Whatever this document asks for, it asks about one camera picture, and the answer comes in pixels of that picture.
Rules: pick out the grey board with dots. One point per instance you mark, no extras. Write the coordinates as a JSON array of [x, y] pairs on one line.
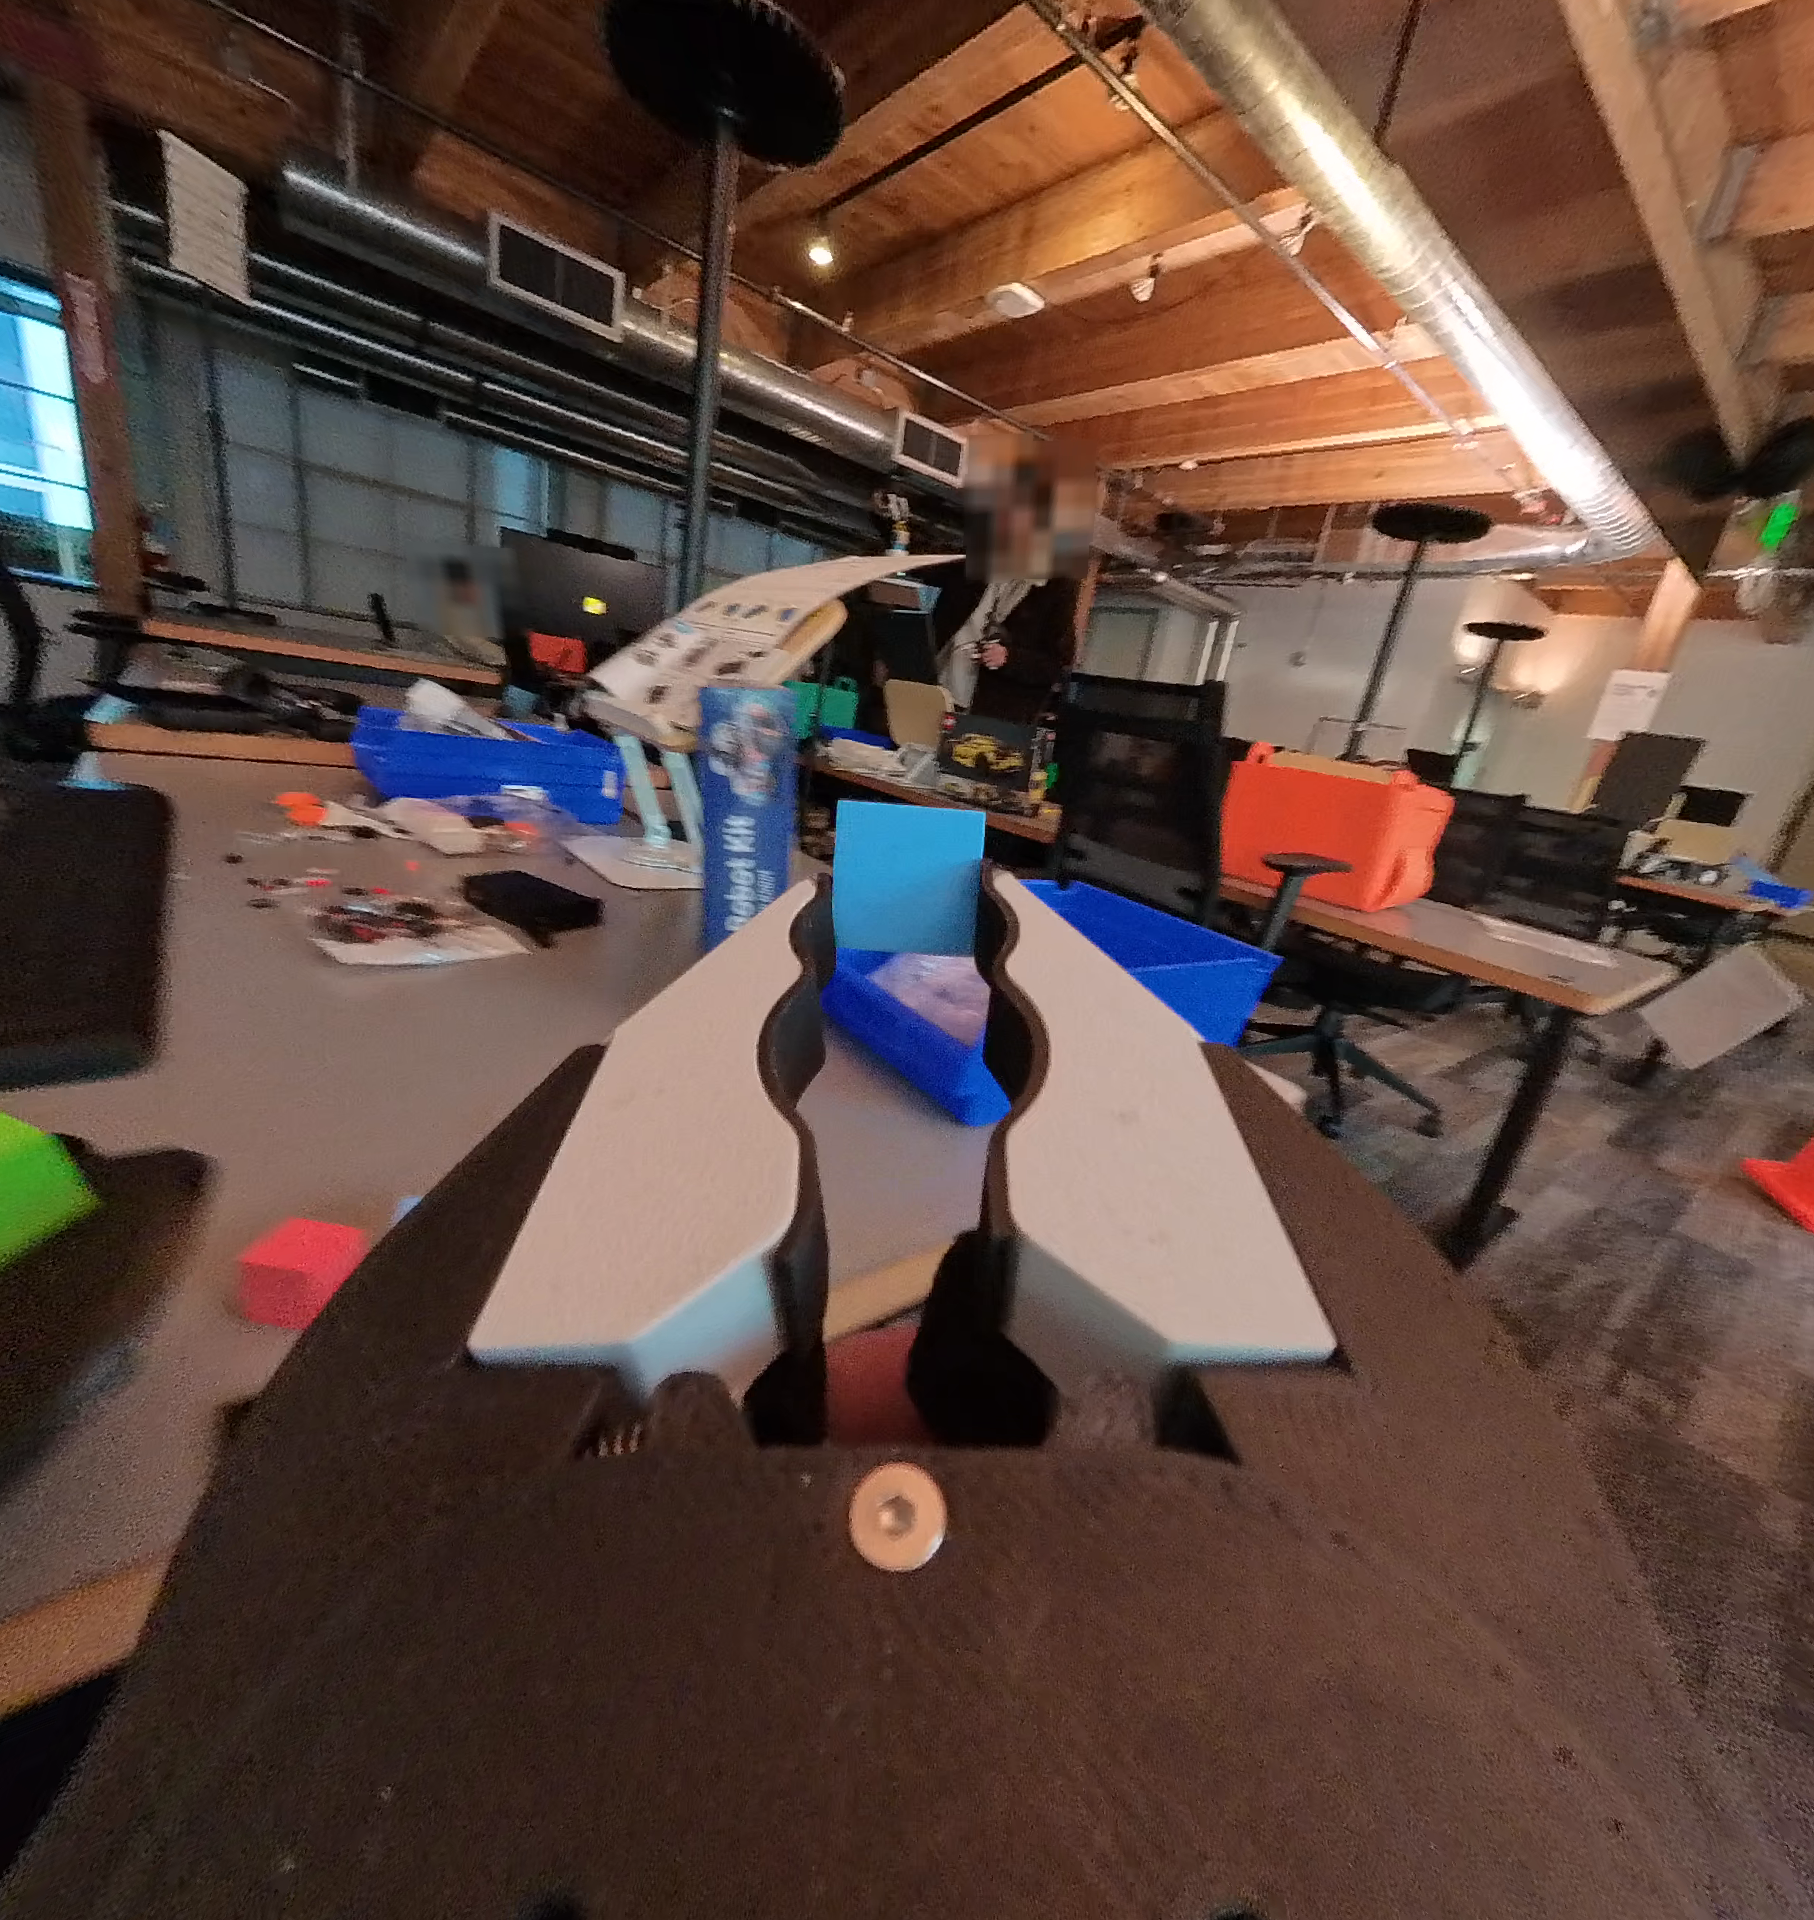
[[1717, 1008]]

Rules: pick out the red foam cube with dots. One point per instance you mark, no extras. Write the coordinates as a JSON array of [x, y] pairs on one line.
[[304, 1276]]

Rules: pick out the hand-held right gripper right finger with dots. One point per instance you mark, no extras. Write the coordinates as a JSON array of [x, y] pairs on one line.
[[1163, 1201]]

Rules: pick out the long grey work table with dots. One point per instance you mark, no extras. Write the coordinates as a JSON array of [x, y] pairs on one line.
[[1494, 946]]

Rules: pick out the blue robot kit box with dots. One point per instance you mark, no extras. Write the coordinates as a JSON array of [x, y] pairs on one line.
[[743, 841]]

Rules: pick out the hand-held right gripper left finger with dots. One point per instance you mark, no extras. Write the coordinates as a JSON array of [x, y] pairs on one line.
[[653, 1201]]

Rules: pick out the black office chair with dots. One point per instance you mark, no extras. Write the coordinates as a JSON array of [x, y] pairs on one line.
[[1131, 781]]

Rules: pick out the black ceiling fan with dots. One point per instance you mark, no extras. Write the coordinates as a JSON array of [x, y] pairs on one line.
[[1749, 459]]

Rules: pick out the green exit sign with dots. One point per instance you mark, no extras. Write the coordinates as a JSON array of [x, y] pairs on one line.
[[1777, 523]]

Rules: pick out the silver duct with vents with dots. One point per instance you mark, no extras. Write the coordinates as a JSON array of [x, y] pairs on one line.
[[399, 227]]

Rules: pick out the large silver air duct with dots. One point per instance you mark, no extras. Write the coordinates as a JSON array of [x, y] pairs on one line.
[[1389, 195]]

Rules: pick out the black pole with disc top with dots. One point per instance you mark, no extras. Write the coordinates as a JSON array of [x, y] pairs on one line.
[[719, 75], [1431, 523]]

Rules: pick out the white booklet stand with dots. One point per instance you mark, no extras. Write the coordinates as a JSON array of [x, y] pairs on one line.
[[653, 863]]

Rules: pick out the clear plastic parts bag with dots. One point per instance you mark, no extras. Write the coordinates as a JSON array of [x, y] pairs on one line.
[[442, 944]]

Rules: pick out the green foam cube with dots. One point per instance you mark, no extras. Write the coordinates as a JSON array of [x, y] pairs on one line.
[[7, 1193]]

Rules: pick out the bubble wrap bundle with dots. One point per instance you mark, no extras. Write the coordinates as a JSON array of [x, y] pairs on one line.
[[932, 997]]

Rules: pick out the orange plastic case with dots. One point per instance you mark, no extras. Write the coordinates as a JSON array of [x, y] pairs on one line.
[[1328, 832]]

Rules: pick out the white instruction booklet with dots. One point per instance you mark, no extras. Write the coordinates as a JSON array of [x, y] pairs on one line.
[[728, 629]]

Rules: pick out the black monitor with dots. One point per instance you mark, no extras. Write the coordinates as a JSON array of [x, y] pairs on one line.
[[578, 585]]

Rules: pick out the window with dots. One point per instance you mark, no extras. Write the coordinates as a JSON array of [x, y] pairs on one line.
[[16, 407]]

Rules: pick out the long blue plastic bin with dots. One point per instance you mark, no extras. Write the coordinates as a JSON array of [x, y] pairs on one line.
[[458, 774]]

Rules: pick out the black perforated building plate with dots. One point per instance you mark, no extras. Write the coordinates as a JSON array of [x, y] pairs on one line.
[[531, 906]]

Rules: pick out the black perforated pad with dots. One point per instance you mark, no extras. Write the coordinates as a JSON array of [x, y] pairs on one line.
[[54, 930]]

